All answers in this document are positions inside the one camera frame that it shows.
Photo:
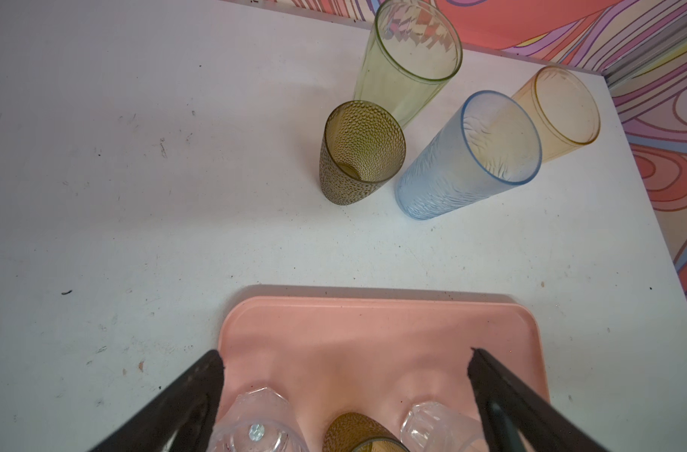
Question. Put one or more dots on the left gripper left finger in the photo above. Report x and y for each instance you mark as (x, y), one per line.
(181, 417)

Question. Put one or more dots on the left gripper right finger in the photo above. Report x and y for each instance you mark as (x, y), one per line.
(514, 417)

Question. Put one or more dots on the clear short glass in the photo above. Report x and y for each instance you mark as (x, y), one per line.
(258, 421)
(431, 426)

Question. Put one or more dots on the olive brown short cup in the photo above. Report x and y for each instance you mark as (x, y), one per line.
(363, 147)

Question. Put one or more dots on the tall yellow-green cup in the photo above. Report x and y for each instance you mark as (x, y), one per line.
(413, 51)

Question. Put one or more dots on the pink plastic tray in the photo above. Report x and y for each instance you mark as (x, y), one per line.
(378, 357)

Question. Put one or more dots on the tall blue cup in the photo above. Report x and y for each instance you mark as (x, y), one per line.
(489, 146)

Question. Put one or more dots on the tall orange cup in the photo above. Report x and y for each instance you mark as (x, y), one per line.
(563, 110)

